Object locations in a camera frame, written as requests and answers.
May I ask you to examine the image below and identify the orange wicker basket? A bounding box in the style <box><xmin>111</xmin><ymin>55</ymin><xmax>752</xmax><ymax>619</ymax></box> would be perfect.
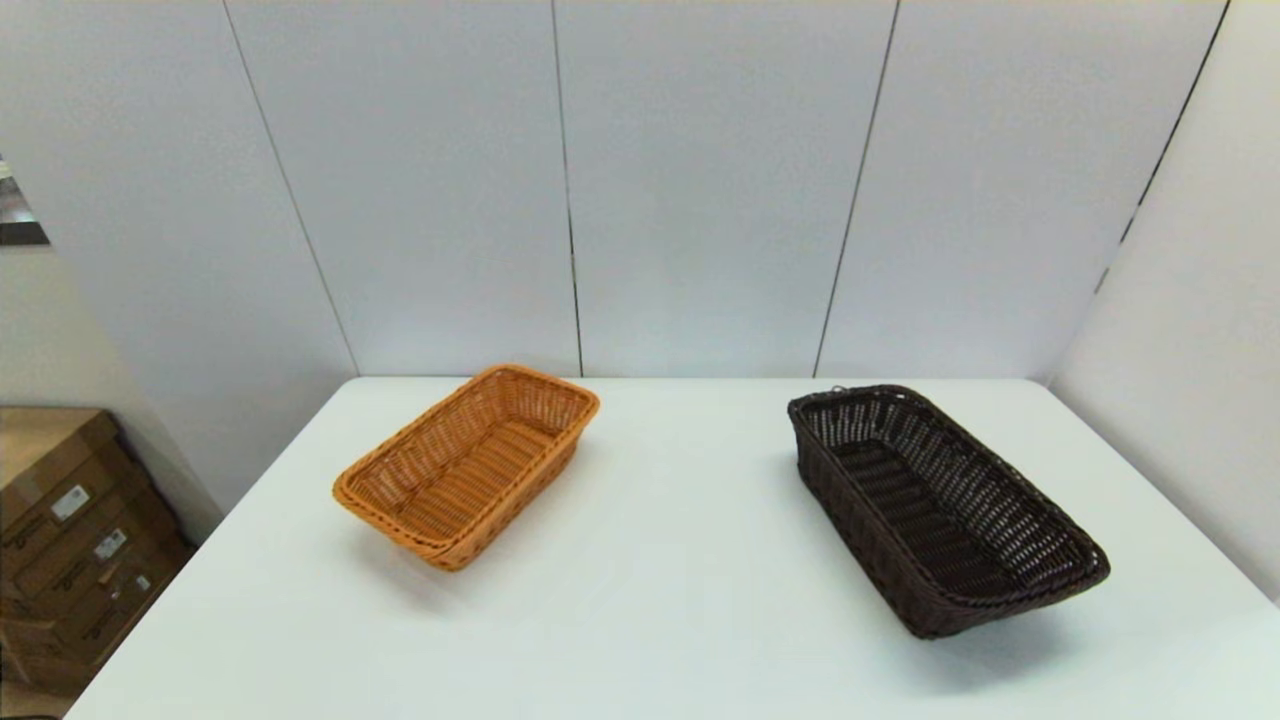
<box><xmin>332</xmin><ymin>364</ymin><xmax>602</xmax><ymax>573</ymax></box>

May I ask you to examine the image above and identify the dark brown wicker basket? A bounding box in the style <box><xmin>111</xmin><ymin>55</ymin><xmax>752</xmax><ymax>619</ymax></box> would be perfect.
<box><xmin>787</xmin><ymin>384</ymin><xmax>1112</xmax><ymax>641</ymax></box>

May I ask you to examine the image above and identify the dark metallic wall fixture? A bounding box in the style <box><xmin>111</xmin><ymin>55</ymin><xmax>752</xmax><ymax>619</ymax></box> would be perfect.
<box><xmin>0</xmin><ymin>162</ymin><xmax>50</xmax><ymax>248</ymax></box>

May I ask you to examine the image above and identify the brown cardboard box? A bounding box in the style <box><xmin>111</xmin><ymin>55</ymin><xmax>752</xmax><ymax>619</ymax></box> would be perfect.
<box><xmin>0</xmin><ymin>540</ymin><xmax>197</xmax><ymax>696</ymax></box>
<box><xmin>0</xmin><ymin>478</ymin><xmax>187</xmax><ymax>626</ymax></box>
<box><xmin>0</xmin><ymin>405</ymin><xmax>151</xmax><ymax>571</ymax></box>

